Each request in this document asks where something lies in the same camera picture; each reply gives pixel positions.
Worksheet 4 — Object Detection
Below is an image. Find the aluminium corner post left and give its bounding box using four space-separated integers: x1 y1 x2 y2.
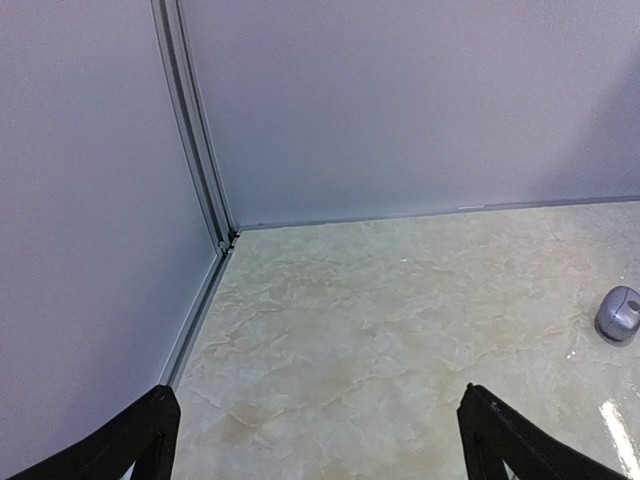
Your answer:
151 0 238 256

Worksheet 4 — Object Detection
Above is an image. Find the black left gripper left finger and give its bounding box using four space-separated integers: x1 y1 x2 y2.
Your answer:
13 385 181 479

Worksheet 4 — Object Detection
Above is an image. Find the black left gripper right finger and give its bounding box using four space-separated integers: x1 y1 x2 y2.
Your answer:
457 383 624 480

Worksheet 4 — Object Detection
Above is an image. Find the blue-grey earbud charging case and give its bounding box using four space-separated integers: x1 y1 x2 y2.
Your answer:
594 286 639 346

